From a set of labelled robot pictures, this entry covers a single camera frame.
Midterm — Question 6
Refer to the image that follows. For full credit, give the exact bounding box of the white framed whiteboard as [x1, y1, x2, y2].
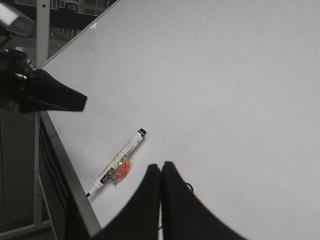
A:
[44, 0, 320, 240]

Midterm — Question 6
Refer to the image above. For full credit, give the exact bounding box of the white whiteboard marker with magnet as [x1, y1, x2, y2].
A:
[85, 128, 147, 198]

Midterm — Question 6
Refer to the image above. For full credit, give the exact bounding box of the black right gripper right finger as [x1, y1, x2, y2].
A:
[161, 161, 244, 240]

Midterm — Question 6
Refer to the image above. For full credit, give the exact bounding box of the grey window frame post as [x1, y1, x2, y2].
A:
[36, 0, 50, 68]

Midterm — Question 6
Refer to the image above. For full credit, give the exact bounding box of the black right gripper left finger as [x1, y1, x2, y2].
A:
[92, 164, 161, 240]

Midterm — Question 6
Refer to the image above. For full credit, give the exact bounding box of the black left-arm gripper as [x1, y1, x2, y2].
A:
[0, 49, 88, 113]

